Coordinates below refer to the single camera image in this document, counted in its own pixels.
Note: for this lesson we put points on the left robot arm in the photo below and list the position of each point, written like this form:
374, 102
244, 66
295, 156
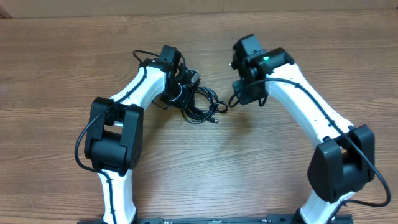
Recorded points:
114, 134

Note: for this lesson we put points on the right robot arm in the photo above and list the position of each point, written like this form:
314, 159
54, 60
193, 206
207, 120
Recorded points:
343, 161

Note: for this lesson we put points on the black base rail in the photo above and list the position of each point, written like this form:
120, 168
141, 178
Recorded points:
270, 219

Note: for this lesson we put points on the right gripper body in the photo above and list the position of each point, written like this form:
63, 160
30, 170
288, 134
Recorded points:
247, 94

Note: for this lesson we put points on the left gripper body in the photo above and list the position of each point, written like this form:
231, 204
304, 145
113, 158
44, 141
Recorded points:
177, 96

